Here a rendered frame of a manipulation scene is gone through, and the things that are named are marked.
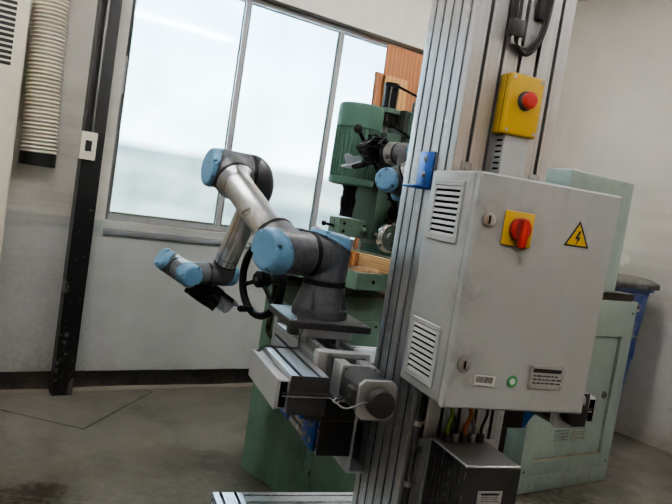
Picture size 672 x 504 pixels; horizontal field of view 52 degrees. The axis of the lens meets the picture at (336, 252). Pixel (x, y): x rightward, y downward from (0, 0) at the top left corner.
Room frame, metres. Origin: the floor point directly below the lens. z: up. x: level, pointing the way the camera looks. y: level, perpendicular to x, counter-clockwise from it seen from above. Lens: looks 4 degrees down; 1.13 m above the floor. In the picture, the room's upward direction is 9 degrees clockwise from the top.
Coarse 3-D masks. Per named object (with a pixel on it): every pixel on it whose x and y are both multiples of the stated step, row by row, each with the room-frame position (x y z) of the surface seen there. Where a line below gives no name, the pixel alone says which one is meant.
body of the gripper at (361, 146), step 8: (376, 136) 2.40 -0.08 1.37; (360, 144) 2.41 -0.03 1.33; (368, 144) 2.39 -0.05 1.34; (376, 144) 2.39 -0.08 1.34; (384, 144) 2.37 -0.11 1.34; (360, 152) 2.42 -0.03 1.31; (368, 152) 2.39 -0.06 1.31; (376, 152) 2.39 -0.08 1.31; (368, 160) 2.42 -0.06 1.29; (376, 160) 2.41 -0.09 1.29; (384, 160) 2.35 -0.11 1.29
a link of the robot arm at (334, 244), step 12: (312, 228) 1.83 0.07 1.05; (324, 240) 1.79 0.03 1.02; (336, 240) 1.80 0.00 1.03; (348, 240) 1.82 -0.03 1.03; (324, 252) 1.78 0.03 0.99; (336, 252) 1.80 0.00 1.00; (348, 252) 1.83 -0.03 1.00; (324, 264) 1.78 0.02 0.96; (336, 264) 1.80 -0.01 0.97; (348, 264) 1.85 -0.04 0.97; (312, 276) 1.81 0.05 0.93; (324, 276) 1.80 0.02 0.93; (336, 276) 1.81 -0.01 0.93
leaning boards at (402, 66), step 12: (396, 48) 4.25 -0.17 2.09; (396, 60) 4.26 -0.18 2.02; (408, 60) 4.31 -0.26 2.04; (420, 60) 4.36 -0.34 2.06; (384, 72) 4.21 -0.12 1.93; (396, 72) 4.26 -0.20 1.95; (408, 72) 4.31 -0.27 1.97; (420, 72) 4.37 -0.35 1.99; (384, 84) 4.15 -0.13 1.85; (408, 84) 4.29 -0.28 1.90; (372, 96) 4.15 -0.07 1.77; (408, 96) 4.29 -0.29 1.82; (396, 108) 4.20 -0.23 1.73; (408, 108) 4.29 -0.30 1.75
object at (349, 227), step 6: (330, 216) 2.68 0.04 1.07; (336, 216) 2.70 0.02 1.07; (330, 222) 2.68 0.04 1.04; (336, 222) 2.65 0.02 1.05; (342, 222) 2.64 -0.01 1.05; (348, 222) 2.66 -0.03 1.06; (354, 222) 2.68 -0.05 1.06; (360, 222) 2.70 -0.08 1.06; (366, 222) 2.72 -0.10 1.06; (330, 228) 2.67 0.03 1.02; (336, 228) 2.64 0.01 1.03; (342, 228) 2.64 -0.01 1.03; (348, 228) 2.66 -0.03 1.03; (354, 228) 2.68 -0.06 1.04; (342, 234) 2.64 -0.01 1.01; (348, 234) 2.66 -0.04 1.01; (354, 234) 2.68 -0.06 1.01; (360, 234) 2.70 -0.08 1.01
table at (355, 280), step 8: (352, 272) 2.37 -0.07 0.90; (360, 272) 2.36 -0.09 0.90; (352, 280) 2.36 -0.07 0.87; (360, 280) 2.35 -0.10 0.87; (368, 280) 2.38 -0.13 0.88; (376, 280) 2.40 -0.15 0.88; (384, 280) 2.42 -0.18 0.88; (352, 288) 2.36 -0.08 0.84; (360, 288) 2.36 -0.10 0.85; (368, 288) 2.38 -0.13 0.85; (376, 288) 2.40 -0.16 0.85; (384, 288) 2.43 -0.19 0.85
